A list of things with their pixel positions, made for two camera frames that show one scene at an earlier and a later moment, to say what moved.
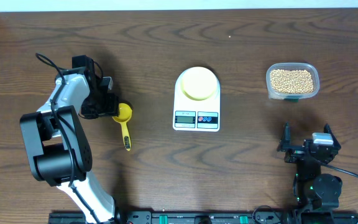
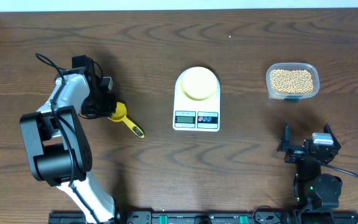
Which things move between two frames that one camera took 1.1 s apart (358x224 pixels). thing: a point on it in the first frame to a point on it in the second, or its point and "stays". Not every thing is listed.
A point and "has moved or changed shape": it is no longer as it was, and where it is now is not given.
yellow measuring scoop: x=124 y=114 has moved or changed shape
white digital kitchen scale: x=197 y=101 stays
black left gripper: x=110 y=109 stays
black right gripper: x=293 y=154 stays
